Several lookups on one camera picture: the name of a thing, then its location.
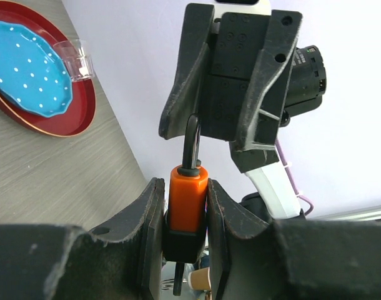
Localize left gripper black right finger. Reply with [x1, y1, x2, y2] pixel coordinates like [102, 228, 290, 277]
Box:
[207, 180, 381, 299]

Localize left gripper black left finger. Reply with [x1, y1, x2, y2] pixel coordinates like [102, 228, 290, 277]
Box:
[0, 178, 165, 299]

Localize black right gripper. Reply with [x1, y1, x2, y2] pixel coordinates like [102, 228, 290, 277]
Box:
[159, 3, 303, 152]

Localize orange black padlock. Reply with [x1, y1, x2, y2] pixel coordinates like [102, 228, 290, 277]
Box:
[162, 114, 209, 264]

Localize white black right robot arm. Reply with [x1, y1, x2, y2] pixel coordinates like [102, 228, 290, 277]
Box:
[159, 2, 327, 219]

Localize stacked paper cups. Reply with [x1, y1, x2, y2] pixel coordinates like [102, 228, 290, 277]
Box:
[188, 267, 211, 291]

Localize dark red round plate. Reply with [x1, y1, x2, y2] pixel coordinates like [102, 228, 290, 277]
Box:
[0, 1, 96, 138]

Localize clear drinking glass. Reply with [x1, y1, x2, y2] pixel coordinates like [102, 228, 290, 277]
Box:
[53, 39, 96, 83]

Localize blue dotted dish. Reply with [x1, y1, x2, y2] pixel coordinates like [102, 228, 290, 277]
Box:
[0, 21, 73, 118]

